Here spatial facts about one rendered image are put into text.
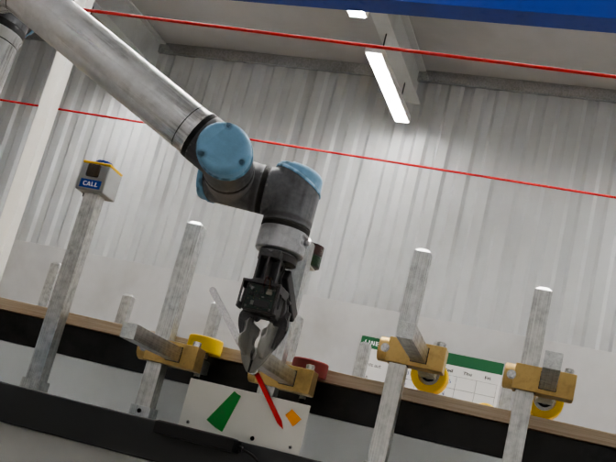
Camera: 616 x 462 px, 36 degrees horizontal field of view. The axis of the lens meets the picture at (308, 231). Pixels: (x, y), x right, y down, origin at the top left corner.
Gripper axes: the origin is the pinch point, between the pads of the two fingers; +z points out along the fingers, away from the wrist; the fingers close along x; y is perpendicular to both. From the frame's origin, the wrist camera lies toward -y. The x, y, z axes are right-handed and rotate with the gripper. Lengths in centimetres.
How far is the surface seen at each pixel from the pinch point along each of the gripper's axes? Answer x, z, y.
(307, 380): 4.0, -2.8, -25.5
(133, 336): -23.7, -0.5, -0.7
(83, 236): -54, -23, -25
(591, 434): 60, -8, -47
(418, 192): -113, -304, -747
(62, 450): -44, 23, -28
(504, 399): 38, -24, -135
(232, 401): -10.1, 4.7, -25.6
